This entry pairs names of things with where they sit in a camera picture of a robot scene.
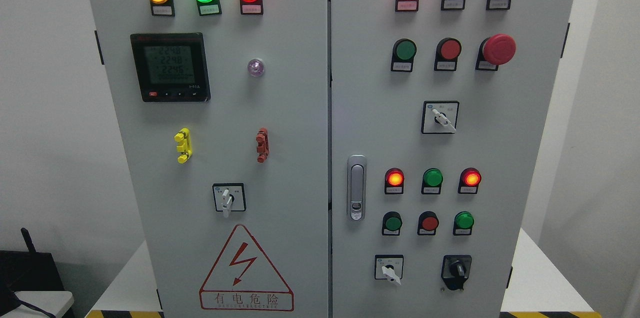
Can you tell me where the red push button upper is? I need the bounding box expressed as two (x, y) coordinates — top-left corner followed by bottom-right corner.
(433, 37), (462, 72)

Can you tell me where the white rotary switch bottom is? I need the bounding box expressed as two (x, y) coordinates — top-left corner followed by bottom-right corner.
(374, 254), (404, 286)

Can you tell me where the right grey cabinet door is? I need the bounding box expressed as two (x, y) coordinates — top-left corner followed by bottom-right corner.
(331, 0), (573, 318)

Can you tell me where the red lit indicator lower right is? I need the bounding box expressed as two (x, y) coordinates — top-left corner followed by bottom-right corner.
(457, 167), (482, 195)

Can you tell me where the white rotary switch door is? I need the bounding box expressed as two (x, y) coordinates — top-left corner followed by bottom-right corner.
(212, 182), (247, 218)

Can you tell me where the green push button lower right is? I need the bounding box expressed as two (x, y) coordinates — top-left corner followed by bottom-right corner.
(452, 211), (475, 236)

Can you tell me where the black digital power meter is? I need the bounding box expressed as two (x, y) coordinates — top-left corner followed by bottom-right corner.
(130, 32), (211, 103)

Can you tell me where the red push button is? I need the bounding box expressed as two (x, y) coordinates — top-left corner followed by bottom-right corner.
(417, 211), (439, 236)
(433, 37), (462, 72)

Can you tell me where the red push button lower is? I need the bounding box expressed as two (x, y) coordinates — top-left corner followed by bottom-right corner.
(417, 211), (439, 236)

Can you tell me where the red electric warning sticker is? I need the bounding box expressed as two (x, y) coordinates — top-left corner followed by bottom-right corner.
(199, 224), (294, 312)

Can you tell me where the silver door latch handle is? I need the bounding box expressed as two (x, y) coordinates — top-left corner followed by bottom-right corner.
(347, 154), (367, 222)

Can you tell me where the white rotary switch upper right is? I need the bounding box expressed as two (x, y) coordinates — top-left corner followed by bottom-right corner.
(421, 100), (460, 135)

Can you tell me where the red lit indicator lower left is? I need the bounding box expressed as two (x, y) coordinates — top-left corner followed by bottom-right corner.
(384, 167), (405, 195)

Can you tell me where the white rotary switch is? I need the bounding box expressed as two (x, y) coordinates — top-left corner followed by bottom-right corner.
(374, 254), (404, 286)
(421, 100), (460, 135)

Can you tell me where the green push button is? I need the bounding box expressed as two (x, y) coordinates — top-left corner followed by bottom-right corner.
(390, 38), (418, 73)
(381, 211), (403, 236)
(452, 211), (475, 236)

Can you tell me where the grey cabinet door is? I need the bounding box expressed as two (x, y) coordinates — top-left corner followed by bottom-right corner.
(331, 0), (573, 318)
(90, 0), (330, 318)

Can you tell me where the green push button upper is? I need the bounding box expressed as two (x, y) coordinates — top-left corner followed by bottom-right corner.
(390, 38), (418, 73)

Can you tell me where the black device with antenna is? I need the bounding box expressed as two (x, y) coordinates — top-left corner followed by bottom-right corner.
(0, 227), (65, 315)

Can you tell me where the small clear light bulb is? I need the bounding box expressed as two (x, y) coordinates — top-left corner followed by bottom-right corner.
(247, 58), (266, 77)

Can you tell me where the white box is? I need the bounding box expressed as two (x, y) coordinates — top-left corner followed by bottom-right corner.
(1, 291), (75, 318)

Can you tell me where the green push button lower left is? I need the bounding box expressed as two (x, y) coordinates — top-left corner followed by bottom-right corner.
(381, 211), (403, 236)

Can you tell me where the left grey cabinet door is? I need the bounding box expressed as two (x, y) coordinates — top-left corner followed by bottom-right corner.
(90, 0), (330, 318)

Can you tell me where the green indicator lower middle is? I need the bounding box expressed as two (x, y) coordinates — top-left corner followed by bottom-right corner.
(421, 168), (444, 195)

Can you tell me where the red emergency stop button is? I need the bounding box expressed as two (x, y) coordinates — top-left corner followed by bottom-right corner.
(475, 33), (517, 72)

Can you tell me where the black rotary switch bottom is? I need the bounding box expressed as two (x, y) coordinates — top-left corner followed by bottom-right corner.
(441, 255), (473, 291)

